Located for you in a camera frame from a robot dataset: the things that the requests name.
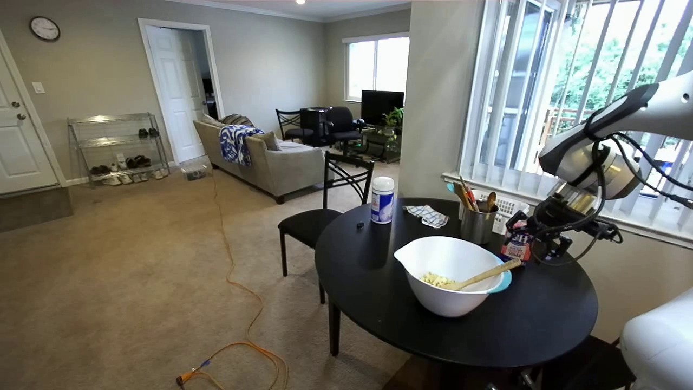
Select white blue wipes canister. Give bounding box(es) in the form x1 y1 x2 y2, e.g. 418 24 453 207
371 176 398 225

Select round wall clock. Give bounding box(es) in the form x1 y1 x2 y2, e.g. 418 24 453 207
28 12 63 44

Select metal glass shoe rack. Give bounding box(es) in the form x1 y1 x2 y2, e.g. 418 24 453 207
67 110 170 187

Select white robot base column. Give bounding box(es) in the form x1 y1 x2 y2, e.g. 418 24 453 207
620 288 693 390

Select wooden stirring spoon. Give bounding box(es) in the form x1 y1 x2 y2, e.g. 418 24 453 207
448 257 526 293

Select crumpled white cloth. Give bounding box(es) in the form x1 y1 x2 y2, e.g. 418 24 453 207
403 203 450 232

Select dark door mat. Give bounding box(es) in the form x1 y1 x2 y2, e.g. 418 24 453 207
0 185 73 234

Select white teal-rimmed mixing bowl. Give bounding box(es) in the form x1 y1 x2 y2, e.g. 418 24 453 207
392 234 515 321

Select grey sofa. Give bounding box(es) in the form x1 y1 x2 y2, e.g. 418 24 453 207
192 113 326 203

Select black office chair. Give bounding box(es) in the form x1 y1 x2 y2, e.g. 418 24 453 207
323 107 366 154

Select white panel front door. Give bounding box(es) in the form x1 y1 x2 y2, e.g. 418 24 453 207
0 30 63 194

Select blue white blanket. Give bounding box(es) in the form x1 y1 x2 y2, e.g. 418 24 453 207
217 124 262 167

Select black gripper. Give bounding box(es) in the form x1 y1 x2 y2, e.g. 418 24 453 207
502 194 624 264

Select green house plant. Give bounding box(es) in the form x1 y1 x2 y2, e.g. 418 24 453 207
376 107 407 162

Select black metal dining chair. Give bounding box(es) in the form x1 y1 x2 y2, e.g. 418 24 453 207
277 150 376 306
540 331 639 390

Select metal utensil cup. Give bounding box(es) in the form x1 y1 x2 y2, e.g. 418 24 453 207
460 203 499 247

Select black television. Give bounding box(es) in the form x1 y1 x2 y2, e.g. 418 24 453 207
359 88 407 125

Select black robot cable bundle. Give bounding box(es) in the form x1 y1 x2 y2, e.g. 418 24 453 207
577 107 693 262

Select yellow pasta pieces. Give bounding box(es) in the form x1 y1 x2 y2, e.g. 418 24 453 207
419 268 463 290

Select bright living room window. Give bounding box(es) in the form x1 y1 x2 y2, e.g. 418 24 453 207
345 33 412 103

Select white open interior door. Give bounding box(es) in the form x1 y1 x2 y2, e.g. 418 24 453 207
142 24 207 167

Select pink sugar box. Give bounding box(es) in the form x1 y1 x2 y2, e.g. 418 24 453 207
500 228 538 264

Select wooden spatula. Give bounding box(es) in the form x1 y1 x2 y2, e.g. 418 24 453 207
453 178 475 213

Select orange extension cord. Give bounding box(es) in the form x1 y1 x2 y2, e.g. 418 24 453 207
173 180 290 390

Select round black table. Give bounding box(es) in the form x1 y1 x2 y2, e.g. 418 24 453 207
313 197 600 390

